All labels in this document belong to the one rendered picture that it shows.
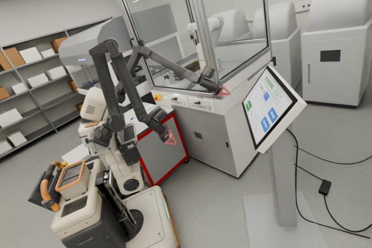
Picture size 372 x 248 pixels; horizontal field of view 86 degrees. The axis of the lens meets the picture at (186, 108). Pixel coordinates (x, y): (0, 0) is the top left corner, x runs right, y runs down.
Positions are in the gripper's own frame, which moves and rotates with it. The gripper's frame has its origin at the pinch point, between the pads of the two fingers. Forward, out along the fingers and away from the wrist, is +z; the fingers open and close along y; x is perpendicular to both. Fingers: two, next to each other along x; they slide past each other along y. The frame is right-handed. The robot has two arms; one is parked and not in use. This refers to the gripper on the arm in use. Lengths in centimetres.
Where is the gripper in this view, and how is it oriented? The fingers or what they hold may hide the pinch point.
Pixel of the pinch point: (228, 93)
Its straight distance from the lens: 129.8
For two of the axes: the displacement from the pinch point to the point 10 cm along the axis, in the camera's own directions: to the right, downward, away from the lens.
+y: 1.1, -4.6, 8.8
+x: -4.0, 7.9, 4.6
